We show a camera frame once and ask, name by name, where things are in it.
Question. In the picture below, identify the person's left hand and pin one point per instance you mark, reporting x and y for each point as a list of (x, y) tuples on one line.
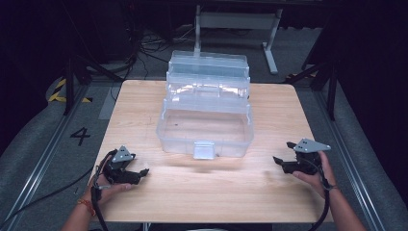
[(99, 189)]

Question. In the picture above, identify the grey metal desk frame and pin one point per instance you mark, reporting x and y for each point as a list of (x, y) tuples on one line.
[(237, 20)]

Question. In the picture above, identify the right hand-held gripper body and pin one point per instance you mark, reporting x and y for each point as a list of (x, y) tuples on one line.
[(309, 162)]

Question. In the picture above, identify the yellow black hazard tape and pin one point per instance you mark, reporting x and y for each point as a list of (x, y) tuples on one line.
[(56, 95)]

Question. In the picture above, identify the black tripod stand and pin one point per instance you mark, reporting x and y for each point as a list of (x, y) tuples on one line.
[(69, 86), (332, 93)]

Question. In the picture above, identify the clear plastic storage box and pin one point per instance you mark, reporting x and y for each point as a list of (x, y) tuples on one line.
[(205, 128)]

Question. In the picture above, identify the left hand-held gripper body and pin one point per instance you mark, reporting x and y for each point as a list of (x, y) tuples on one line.
[(114, 170)]

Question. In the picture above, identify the person's right hand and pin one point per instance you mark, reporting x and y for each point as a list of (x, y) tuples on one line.
[(324, 181)]

